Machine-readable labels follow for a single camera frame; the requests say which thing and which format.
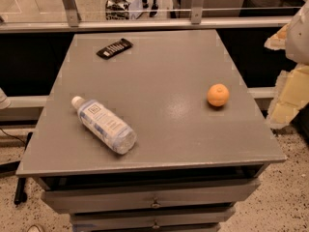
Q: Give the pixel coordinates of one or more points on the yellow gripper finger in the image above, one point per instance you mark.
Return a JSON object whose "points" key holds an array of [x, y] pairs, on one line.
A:
{"points": [[277, 40], [291, 94]]}

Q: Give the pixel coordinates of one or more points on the orange fruit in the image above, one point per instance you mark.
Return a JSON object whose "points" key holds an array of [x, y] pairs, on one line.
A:
{"points": [[218, 95]]}

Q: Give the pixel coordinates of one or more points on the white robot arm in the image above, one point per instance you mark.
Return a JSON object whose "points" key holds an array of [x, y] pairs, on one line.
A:
{"points": [[297, 41]]}

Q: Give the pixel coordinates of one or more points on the black rxbar chocolate wrapper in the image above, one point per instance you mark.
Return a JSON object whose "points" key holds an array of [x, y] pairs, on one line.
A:
{"points": [[114, 49]]}

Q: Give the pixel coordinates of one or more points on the grey metal railing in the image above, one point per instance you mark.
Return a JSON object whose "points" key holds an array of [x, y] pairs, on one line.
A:
{"points": [[38, 16]]}

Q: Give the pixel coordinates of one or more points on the grey top drawer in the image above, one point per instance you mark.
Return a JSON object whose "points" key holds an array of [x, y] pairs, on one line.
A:
{"points": [[149, 196]]}

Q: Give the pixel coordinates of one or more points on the grey drawer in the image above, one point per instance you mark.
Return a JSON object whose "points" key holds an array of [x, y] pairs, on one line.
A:
{"points": [[153, 220], [149, 196]]}

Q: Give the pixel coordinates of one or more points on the grey lower drawer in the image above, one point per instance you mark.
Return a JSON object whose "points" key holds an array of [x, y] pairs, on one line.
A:
{"points": [[153, 220]]}

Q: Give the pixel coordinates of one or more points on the grey drawer cabinet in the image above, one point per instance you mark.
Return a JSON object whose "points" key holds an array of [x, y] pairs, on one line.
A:
{"points": [[160, 88]]}

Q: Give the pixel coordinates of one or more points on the black white patterned bag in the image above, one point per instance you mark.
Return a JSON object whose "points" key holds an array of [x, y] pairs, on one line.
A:
{"points": [[117, 9]]}

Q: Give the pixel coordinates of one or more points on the clear plastic water bottle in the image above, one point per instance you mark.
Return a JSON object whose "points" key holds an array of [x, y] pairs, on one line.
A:
{"points": [[107, 126]]}

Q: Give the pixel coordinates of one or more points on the white object at left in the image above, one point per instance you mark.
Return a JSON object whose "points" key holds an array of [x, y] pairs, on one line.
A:
{"points": [[4, 100]]}

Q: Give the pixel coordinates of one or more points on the black floor bar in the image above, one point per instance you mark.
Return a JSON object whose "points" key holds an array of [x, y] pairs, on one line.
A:
{"points": [[20, 194]]}

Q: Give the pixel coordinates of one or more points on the white shoe tip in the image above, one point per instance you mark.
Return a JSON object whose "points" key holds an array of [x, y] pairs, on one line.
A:
{"points": [[35, 228]]}

